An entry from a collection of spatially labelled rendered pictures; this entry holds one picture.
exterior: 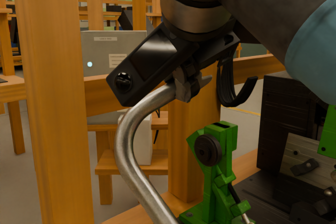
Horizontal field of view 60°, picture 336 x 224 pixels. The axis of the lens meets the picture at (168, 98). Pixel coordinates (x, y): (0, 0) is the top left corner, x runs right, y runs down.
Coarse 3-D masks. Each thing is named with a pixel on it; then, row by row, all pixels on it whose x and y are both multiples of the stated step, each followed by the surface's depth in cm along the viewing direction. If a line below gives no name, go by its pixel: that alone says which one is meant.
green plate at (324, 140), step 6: (330, 108) 76; (330, 114) 76; (330, 120) 76; (324, 126) 76; (330, 126) 75; (324, 132) 76; (330, 132) 75; (324, 138) 76; (330, 138) 75; (324, 144) 76; (330, 144) 75; (318, 150) 77; (324, 150) 76; (330, 150) 75; (330, 156) 75
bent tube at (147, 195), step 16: (160, 96) 47; (128, 112) 46; (144, 112) 46; (128, 128) 45; (128, 144) 44; (128, 160) 43; (128, 176) 43; (144, 176) 43; (144, 192) 42; (144, 208) 42; (160, 208) 41
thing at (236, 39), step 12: (168, 24) 30; (228, 24) 34; (180, 36) 30; (192, 36) 29; (204, 36) 29; (216, 36) 35; (228, 36) 37; (204, 48) 35; (216, 48) 35; (228, 48) 36; (192, 60) 35; (204, 60) 35; (228, 60) 40; (180, 72) 36; (192, 72) 35
